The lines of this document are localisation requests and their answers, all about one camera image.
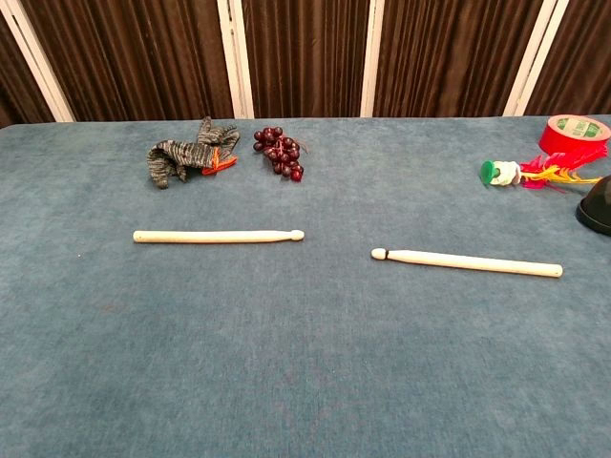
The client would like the plain wooden drumstick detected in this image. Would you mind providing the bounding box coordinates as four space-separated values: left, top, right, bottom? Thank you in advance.
133 229 306 244

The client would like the wooden drumstick with black ring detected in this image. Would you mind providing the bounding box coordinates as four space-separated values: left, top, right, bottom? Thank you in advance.
370 247 564 279

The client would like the dark red grape bunch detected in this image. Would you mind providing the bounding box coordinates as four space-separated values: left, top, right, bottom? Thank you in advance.
252 125 309 183

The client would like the blue table cloth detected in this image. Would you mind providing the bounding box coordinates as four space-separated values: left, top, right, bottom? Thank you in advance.
0 115 611 458

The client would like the grey striped knit glove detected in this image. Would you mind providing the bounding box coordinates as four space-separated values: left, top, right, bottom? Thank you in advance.
146 115 241 190

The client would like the brown curtain panel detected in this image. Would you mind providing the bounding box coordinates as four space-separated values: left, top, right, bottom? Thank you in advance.
18 0 235 123
523 0 611 116
242 0 371 119
0 13 56 129
372 0 545 118

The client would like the feather shuttlecock with green cap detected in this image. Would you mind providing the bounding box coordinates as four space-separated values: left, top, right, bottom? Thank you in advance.
479 143 610 190

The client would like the red tape roll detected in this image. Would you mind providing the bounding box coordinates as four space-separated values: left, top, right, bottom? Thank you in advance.
538 114 611 156

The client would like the black dome object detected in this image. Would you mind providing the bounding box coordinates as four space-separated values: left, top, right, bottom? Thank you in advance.
575 174 611 236

